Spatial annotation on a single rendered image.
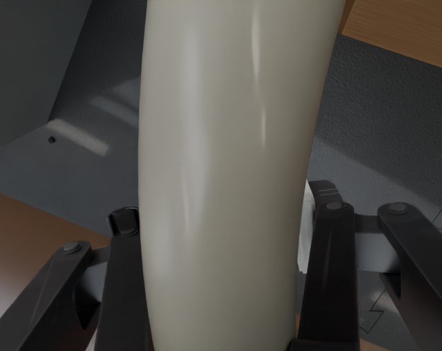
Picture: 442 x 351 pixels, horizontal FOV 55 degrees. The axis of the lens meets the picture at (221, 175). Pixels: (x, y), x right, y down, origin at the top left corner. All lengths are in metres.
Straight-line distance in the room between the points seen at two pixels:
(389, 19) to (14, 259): 1.23
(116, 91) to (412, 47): 0.68
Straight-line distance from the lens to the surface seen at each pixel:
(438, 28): 0.95
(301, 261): 0.16
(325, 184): 0.18
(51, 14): 0.95
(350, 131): 1.08
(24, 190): 1.33
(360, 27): 0.92
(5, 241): 1.47
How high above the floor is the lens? 1.03
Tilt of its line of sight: 66 degrees down
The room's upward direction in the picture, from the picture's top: 163 degrees counter-clockwise
